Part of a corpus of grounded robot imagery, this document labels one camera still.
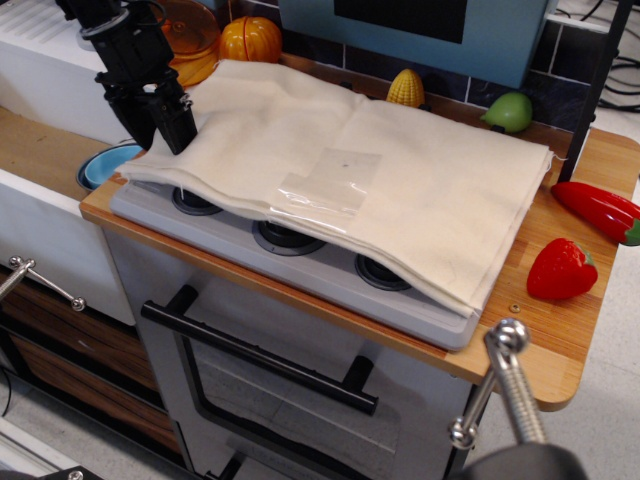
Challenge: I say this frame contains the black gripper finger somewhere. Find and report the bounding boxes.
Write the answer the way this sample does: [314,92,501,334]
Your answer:
[105,94,157,150]
[147,79,198,155]

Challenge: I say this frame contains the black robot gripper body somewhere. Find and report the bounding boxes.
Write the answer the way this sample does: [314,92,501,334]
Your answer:
[79,7,180,100]

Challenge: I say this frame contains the cream cloth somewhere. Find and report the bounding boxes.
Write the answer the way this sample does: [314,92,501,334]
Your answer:
[119,60,553,316]

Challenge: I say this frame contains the orange transparent plastic pot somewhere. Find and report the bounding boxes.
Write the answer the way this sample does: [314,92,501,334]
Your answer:
[156,0,221,88]

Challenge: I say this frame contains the blue bowl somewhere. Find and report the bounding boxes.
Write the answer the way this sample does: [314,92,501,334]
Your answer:
[76,143,143,191]

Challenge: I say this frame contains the white toy sink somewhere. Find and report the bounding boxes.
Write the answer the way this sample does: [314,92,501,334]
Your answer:
[1,1,159,325]

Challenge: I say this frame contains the black left stove knob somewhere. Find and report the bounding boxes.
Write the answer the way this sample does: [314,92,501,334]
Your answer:
[171,187,223,216]

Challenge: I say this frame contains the black stove knob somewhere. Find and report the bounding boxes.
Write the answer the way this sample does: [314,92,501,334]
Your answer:
[252,221,325,257]
[171,187,223,216]
[355,254,410,291]

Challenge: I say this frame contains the orange toy pumpkin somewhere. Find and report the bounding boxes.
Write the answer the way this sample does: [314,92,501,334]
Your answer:
[219,16,283,63]

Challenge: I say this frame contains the black middle stove knob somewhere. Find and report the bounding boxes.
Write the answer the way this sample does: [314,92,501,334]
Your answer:
[252,221,325,257]

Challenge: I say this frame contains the grey toy stove top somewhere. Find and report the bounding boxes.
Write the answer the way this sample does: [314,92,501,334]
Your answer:
[110,181,480,350]

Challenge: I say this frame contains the yellow toy corn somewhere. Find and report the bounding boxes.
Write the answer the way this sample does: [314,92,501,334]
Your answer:
[386,69,425,108]

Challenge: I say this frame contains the wooden drawer front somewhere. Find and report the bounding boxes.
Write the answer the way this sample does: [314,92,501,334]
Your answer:
[1,279,183,464]

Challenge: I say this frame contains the black right stove knob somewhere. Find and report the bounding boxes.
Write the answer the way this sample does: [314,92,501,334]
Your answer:
[355,254,410,291]

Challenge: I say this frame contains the grey toy oven door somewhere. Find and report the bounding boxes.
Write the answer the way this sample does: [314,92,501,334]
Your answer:
[134,272,474,480]

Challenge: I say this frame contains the blue toy microwave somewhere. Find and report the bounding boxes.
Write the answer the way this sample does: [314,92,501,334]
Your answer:
[278,0,557,87]

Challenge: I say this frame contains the green toy pear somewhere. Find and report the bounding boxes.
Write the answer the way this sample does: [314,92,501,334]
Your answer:
[481,92,533,133]

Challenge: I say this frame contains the red toy strawberry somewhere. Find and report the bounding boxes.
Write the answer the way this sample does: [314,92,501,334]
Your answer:
[527,238,598,300]

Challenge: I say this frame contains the red toy chili pepper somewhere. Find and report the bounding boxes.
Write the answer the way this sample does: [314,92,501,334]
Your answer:
[551,181,639,247]

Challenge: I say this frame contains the black metal stand pole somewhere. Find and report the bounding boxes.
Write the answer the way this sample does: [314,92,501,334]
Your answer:
[558,0,634,182]

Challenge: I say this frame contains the silver drawer handle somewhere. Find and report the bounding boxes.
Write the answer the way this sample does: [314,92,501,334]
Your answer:
[1,256,87,312]

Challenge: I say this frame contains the black oven door handle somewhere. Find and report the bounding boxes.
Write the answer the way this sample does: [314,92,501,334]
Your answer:
[141,285,378,416]

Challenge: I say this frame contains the silver clamp screw handle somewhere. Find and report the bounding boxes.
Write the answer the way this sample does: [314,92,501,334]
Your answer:
[448,318,547,450]

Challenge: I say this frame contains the black cables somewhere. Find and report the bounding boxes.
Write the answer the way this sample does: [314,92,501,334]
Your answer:
[557,0,640,112]

